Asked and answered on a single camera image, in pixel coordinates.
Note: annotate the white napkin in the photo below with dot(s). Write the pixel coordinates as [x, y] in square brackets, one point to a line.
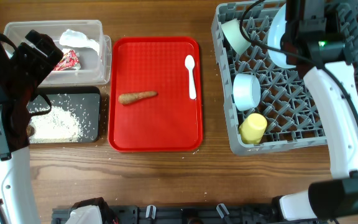
[77, 39]

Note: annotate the small light blue bowl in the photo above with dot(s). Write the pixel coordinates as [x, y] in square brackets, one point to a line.
[246, 92]

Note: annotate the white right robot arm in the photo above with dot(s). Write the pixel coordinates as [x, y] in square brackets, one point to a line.
[323, 58]

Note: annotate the red snack wrapper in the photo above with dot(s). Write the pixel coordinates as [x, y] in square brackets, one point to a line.
[70, 61]

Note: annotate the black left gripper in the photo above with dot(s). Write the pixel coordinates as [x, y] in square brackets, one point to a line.
[45, 61]

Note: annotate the clear plastic waste bin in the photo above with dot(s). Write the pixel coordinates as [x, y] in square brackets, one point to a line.
[95, 69]

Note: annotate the black waste tray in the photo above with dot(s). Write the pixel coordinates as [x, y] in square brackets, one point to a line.
[85, 102]

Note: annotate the large light blue plate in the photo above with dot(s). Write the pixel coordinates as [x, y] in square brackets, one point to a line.
[275, 33]

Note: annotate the green bowl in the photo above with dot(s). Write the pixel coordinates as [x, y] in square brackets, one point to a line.
[234, 37]

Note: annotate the cooked white rice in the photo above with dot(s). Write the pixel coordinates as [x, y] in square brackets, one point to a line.
[57, 124]

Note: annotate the white plastic spoon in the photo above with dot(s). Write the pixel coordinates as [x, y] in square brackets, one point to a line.
[190, 65]

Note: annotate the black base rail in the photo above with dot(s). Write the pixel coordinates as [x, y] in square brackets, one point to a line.
[246, 214]

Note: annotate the red serving tray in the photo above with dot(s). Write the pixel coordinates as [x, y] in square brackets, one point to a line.
[170, 121]

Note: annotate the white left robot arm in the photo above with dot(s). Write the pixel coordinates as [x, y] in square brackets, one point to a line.
[17, 202]

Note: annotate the yellow plastic cup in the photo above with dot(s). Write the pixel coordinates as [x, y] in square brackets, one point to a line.
[253, 128]

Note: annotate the grey dishwasher rack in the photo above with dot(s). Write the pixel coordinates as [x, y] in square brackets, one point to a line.
[292, 117]

